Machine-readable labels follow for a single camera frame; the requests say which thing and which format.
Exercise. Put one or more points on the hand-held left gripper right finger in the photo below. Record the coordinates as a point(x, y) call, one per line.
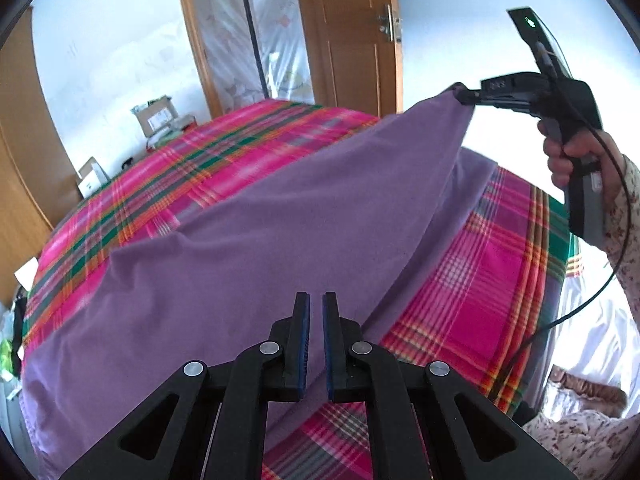
point(330, 360)

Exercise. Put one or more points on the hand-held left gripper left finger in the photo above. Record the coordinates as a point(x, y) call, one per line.
point(301, 360)

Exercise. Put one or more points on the white paper sheet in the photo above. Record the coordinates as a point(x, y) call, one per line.
point(26, 272)

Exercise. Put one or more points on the white cloth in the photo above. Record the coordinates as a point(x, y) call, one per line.
point(600, 335)

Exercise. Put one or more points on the wooden door frame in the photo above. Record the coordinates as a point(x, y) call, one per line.
point(197, 35)

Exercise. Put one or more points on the floral padded jacket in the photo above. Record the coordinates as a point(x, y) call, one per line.
point(590, 445)

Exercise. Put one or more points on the black curtain strip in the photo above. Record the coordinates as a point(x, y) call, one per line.
point(252, 35)

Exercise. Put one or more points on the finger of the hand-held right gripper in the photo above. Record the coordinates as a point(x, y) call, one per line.
point(470, 96)

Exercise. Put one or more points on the person's right hand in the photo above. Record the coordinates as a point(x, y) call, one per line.
point(556, 165)

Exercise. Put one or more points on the purple fleece pants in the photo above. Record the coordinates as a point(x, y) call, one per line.
point(275, 240)

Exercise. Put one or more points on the clear plastic door curtain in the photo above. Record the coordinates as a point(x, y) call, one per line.
point(285, 35)

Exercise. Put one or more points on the cardboard box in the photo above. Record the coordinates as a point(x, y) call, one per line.
point(155, 117)

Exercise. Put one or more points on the wooden wardrobe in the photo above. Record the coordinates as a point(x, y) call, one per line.
point(25, 160)

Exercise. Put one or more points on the wooden door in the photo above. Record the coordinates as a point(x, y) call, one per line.
point(350, 35)

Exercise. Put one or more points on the pink green plaid bed sheet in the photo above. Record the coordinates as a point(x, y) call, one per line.
point(210, 160)

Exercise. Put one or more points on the small white box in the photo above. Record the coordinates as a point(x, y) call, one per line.
point(92, 177)

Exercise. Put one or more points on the person's right forearm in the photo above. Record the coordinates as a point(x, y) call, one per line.
point(625, 240)

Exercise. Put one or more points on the green tissue pack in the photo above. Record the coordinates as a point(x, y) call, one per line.
point(5, 355)

